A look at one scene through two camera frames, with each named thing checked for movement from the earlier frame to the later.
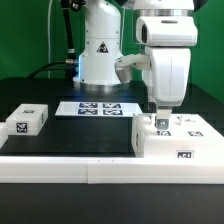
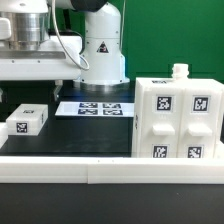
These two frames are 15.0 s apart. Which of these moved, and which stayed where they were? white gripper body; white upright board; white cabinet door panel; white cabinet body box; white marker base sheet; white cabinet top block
Moved: white gripper body; white cabinet door panel; white cabinet body box
Stayed: white cabinet top block; white marker base sheet; white upright board
